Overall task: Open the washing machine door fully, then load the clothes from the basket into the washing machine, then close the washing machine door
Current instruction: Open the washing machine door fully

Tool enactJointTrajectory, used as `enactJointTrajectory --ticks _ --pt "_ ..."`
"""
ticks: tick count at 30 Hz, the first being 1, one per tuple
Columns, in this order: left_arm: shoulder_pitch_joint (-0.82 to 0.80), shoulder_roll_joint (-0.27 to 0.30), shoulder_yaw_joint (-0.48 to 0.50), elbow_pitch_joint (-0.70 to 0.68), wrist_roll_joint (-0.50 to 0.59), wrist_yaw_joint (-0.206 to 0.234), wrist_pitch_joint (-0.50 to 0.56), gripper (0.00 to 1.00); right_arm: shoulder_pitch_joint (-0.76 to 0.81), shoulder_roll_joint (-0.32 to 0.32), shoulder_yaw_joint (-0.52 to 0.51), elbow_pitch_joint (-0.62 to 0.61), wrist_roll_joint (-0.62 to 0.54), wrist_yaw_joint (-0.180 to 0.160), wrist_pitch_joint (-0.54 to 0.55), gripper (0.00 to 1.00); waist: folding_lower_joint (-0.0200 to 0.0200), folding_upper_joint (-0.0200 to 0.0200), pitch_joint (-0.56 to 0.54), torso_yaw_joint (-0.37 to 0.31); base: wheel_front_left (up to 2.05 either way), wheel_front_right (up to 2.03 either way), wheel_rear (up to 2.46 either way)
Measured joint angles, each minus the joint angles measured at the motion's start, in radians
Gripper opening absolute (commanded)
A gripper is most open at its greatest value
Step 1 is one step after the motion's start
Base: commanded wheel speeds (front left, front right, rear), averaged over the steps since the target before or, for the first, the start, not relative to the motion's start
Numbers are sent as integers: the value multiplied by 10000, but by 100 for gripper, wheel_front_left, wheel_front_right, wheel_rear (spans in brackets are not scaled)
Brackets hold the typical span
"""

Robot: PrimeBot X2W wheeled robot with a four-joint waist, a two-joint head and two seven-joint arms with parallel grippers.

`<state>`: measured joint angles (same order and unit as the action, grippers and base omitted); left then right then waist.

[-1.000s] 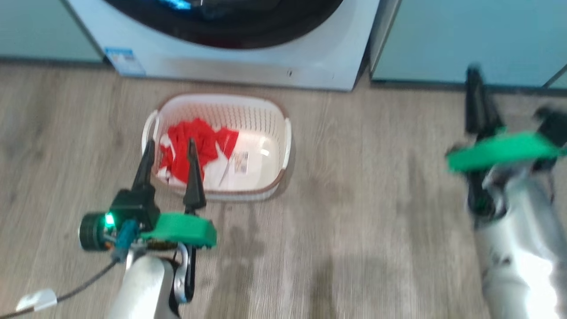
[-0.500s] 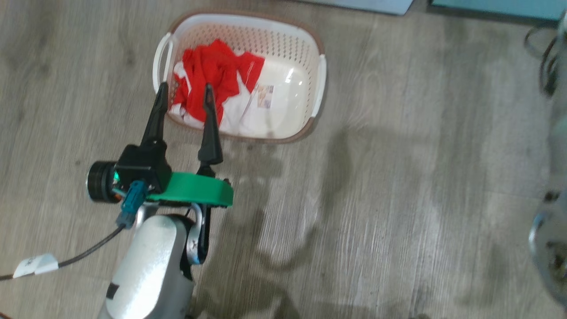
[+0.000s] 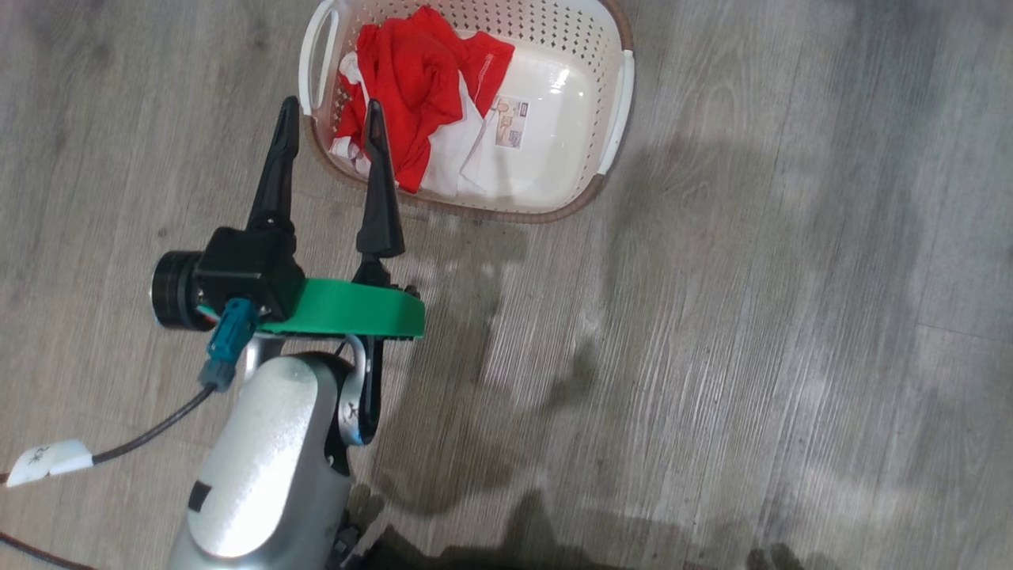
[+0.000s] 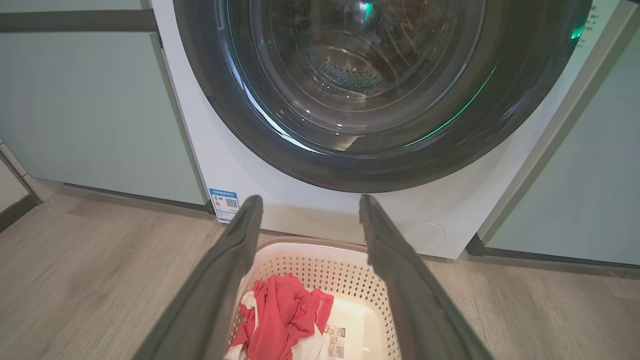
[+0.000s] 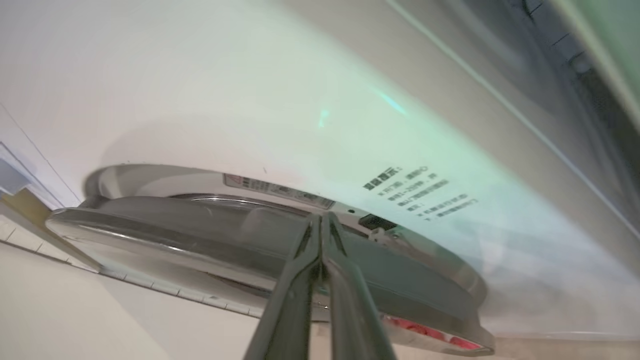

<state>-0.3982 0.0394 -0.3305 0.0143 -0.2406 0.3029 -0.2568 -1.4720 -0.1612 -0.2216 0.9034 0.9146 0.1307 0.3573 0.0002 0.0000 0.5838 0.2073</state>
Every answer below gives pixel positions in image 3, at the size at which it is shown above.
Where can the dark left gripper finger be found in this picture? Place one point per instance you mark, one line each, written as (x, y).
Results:
(277, 182)
(381, 206)

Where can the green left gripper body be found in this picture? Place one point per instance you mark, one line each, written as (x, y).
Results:
(348, 310)

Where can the white garment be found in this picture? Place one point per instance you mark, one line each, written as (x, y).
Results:
(455, 154)

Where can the red garment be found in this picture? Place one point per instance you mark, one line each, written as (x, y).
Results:
(415, 87)

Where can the printed basket label sticker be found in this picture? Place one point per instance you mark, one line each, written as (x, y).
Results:
(510, 121)

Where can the cream perforated laundry basket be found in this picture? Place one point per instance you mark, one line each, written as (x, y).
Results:
(554, 142)

